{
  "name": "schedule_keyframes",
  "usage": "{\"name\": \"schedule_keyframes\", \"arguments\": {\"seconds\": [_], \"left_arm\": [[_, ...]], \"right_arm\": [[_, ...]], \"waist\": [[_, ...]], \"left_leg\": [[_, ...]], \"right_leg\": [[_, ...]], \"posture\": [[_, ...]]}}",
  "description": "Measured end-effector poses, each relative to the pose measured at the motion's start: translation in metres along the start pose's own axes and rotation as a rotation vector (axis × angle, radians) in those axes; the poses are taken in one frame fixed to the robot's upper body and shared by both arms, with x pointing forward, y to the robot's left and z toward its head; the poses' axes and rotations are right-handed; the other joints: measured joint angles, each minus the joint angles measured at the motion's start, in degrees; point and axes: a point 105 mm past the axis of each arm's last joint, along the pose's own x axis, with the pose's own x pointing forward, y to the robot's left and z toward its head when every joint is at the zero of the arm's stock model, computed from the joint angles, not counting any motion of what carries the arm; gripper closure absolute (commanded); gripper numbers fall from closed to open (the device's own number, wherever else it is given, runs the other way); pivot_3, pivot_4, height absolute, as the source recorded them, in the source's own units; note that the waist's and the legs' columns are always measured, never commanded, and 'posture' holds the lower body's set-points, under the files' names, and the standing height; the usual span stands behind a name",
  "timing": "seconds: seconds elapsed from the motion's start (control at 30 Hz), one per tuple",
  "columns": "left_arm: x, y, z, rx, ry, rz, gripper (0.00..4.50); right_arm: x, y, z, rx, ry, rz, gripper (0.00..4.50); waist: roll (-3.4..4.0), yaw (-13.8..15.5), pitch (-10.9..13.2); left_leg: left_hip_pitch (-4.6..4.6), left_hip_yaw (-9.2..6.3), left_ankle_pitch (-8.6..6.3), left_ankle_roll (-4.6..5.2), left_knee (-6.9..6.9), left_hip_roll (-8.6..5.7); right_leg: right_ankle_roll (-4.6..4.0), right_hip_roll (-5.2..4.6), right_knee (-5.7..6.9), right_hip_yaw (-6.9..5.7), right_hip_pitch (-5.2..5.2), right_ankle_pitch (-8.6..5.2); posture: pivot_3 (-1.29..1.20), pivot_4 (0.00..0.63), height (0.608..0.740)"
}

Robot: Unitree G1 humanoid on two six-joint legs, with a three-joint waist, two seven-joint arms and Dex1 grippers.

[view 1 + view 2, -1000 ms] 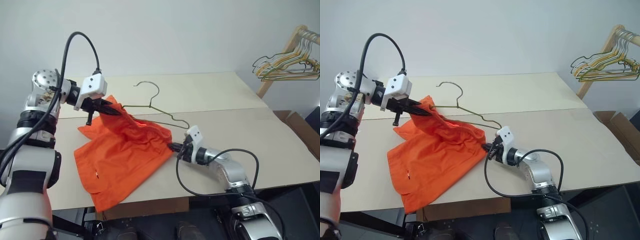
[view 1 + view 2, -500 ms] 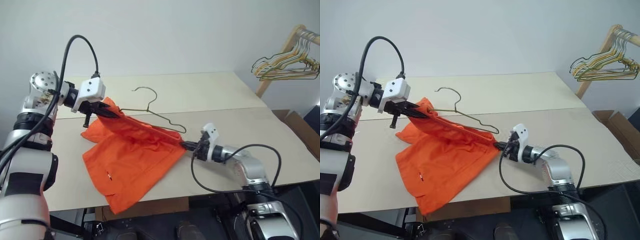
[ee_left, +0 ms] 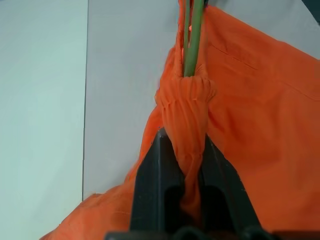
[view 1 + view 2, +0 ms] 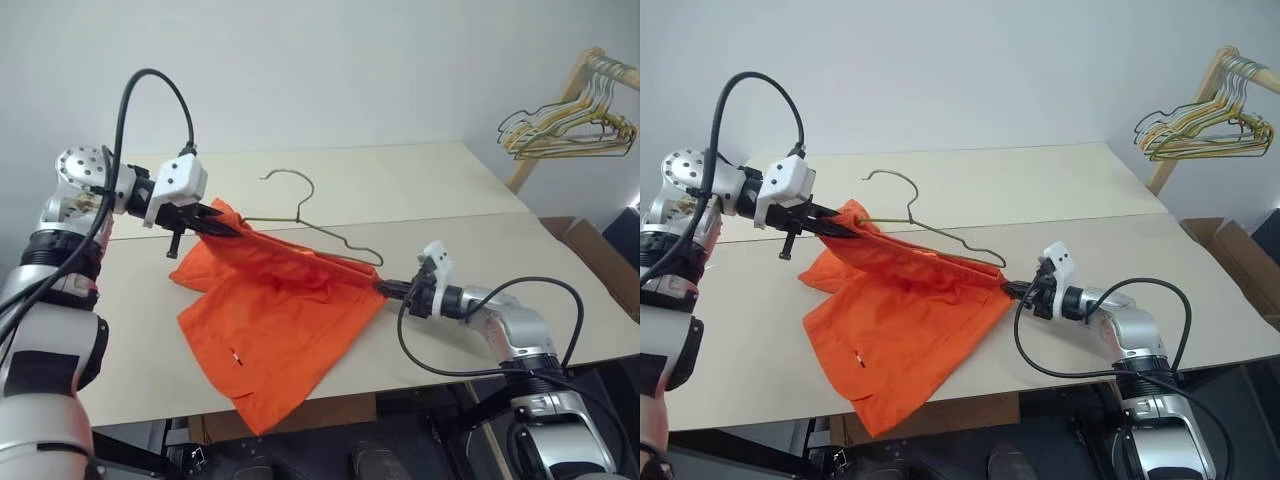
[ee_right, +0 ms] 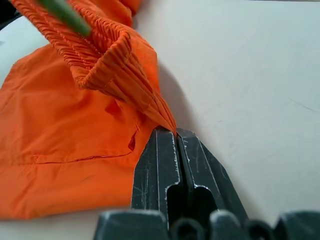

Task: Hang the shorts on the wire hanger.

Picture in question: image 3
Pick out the orange cloth garment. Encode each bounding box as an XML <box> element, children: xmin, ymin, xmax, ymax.
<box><xmin>39</xmin><ymin>0</ymin><xmax>320</xmax><ymax>240</ymax></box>

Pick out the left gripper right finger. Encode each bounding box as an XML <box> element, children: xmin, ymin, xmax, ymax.
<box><xmin>199</xmin><ymin>133</ymin><xmax>261</xmax><ymax>233</ymax></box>

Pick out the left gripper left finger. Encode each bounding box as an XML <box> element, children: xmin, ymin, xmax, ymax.
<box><xmin>129</xmin><ymin>127</ymin><xmax>188</xmax><ymax>233</ymax></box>

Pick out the olive green wire hanger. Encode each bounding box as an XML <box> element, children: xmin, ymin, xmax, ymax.
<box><xmin>183</xmin><ymin>0</ymin><xmax>207</xmax><ymax>78</ymax></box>

